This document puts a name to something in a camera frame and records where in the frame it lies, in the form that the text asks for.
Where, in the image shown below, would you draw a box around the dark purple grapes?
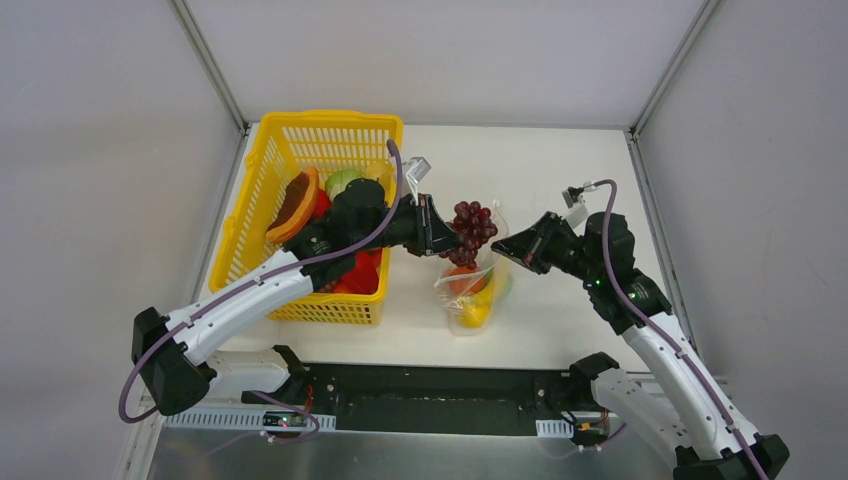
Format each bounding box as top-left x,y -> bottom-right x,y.
444,201 -> 498,270

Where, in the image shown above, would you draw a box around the orange pumpkin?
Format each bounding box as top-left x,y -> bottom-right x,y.
447,267 -> 488,296

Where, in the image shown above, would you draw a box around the yellow banana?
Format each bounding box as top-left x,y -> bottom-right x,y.
460,260 -> 510,305

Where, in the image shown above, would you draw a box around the clear zip top bag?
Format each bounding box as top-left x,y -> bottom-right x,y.
433,200 -> 512,336

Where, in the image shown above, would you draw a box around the green apple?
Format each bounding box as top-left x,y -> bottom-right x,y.
496,269 -> 514,298

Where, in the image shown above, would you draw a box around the yellow lemon fruit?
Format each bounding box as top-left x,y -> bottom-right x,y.
457,302 -> 493,329

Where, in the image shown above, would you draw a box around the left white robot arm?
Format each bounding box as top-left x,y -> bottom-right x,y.
125,178 -> 459,416

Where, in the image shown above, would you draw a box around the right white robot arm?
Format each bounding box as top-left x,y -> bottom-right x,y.
491,212 -> 789,479

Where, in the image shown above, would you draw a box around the yellow pear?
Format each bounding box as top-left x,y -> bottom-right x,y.
363,160 -> 395,192

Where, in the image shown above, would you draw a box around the red bell pepper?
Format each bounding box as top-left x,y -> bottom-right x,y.
333,249 -> 382,295

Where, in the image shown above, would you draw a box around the green cabbage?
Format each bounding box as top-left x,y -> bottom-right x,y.
324,169 -> 364,201

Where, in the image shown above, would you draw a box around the papaya slice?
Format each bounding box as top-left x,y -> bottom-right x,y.
265,167 -> 319,245

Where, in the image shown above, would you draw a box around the yellow plastic basket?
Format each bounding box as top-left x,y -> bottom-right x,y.
208,110 -> 404,325

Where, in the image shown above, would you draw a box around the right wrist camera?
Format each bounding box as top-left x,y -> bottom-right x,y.
562,185 -> 590,229

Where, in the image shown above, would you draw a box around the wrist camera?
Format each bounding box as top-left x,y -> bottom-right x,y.
562,185 -> 590,229
401,156 -> 431,200

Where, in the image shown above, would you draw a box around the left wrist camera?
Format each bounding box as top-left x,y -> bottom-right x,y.
401,156 -> 431,200

